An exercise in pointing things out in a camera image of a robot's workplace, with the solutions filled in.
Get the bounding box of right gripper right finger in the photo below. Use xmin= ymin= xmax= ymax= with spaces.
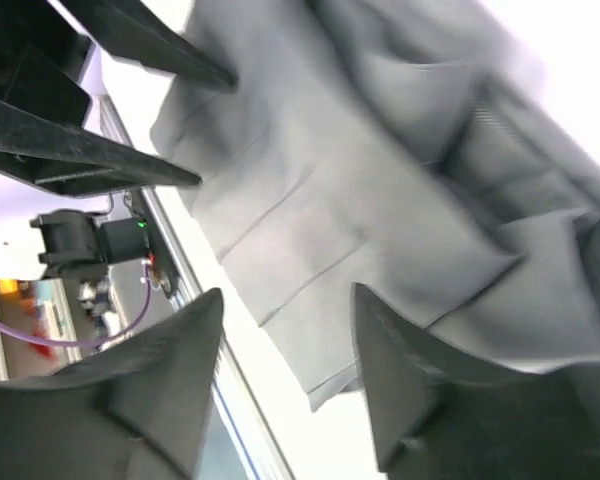
xmin=352 ymin=284 xmax=600 ymax=479

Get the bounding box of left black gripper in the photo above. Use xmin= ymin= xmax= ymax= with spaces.
xmin=0 ymin=0 xmax=237 ymax=197

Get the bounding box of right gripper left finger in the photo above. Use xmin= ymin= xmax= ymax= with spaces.
xmin=0 ymin=288 xmax=224 ymax=480

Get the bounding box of grey skirt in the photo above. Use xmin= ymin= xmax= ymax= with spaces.
xmin=152 ymin=1 xmax=600 ymax=408

